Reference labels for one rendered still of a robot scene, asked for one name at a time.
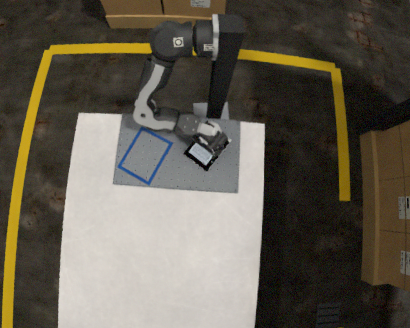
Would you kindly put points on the blue rectangular tape outline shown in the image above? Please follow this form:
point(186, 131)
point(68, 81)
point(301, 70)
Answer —
point(158, 165)

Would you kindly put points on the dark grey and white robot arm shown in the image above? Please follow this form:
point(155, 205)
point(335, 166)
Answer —
point(170, 41)

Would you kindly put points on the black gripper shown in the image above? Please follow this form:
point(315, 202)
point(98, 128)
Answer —
point(212, 149)

